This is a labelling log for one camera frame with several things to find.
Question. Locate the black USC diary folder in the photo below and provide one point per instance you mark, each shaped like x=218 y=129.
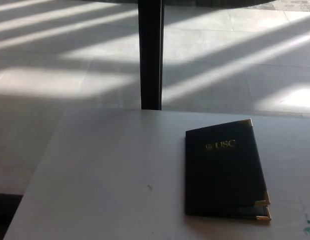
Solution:
x=220 y=175

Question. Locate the dark round rug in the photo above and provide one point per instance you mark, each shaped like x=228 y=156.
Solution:
x=220 y=2

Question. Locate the black vertical window frame post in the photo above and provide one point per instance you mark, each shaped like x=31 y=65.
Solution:
x=151 y=55

